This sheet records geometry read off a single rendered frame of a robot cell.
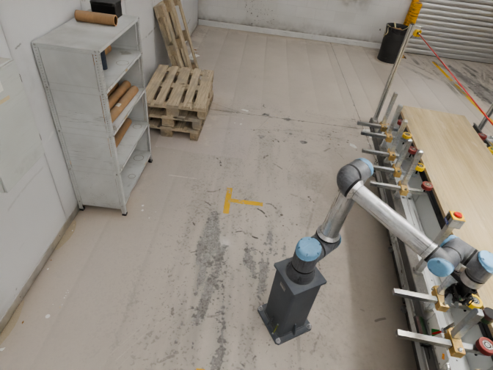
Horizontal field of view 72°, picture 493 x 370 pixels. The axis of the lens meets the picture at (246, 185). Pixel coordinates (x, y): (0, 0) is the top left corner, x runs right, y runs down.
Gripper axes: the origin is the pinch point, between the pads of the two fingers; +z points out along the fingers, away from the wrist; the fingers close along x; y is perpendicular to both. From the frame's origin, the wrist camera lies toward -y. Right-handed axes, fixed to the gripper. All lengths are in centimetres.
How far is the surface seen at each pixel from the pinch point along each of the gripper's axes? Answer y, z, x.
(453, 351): 16.8, 15.6, 5.3
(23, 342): 23, 101, -239
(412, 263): -49, 31, 6
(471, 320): 10.7, -3.4, 6.3
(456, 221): -38.5, -19.8, 6.9
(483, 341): 11.2, 10.4, 19.4
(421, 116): -232, 11, 47
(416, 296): -10.9, 15.1, -6.3
